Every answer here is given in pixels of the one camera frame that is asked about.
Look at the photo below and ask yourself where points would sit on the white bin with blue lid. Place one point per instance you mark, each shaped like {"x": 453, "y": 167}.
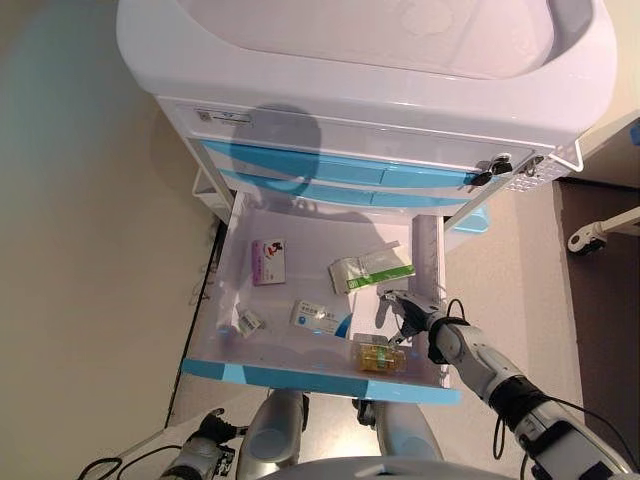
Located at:
{"x": 472, "y": 220}

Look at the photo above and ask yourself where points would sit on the blue corner bumper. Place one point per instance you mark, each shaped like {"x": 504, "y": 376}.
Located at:
{"x": 635, "y": 134}

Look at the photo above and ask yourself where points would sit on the crumpled clear plastic wrap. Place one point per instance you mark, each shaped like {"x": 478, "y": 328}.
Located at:
{"x": 227, "y": 305}

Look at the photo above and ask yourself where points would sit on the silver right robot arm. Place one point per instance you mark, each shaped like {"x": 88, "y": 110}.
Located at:
{"x": 485, "y": 365}

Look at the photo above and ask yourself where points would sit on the silver cart latch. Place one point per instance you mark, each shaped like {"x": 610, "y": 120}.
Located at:
{"x": 532, "y": 166}

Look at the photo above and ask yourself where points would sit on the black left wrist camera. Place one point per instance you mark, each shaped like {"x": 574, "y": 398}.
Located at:
{"x": 225, "y": 460}

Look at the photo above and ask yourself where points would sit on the tall blue white cart drawer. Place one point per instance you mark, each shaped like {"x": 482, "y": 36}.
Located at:
{"x": 360, "y": 170}

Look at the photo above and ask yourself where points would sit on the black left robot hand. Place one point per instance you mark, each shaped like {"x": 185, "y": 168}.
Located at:
{"x": 215, "y": 429}

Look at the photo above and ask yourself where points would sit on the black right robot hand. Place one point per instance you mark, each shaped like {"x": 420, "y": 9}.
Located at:
{"x": 417, "y": 317}

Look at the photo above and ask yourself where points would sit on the white perforated side basket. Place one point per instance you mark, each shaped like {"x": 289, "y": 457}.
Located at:
{"x": 555, "y": 165}

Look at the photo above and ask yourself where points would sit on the blue white medicine box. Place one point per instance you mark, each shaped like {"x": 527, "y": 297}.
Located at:
{"x": 317, "y": 320}

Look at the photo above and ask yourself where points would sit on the clear packet with green strip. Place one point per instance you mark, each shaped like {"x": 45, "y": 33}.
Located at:
{"x": 370, "y": 272}

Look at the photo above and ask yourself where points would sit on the pink white medicine box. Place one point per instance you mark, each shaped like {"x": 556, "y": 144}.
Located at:
{"x": 270, "y": 265}

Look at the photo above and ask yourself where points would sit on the small white barcode box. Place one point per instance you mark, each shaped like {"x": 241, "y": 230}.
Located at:
{"x": 250, "y": 321}

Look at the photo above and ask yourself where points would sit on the white medical cart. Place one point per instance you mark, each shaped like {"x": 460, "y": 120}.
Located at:
{"x": 350, "y": 40}

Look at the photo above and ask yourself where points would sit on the grey robot torso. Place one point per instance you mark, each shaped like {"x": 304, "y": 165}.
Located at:
{"x": 390, "y": 472}

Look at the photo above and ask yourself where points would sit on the black cart keys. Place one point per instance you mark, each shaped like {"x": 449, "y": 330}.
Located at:
{"x": 492, "y": 170}

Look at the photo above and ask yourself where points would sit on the cart label sticker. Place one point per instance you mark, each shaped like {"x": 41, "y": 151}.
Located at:
{"x": 222, "y": 116}

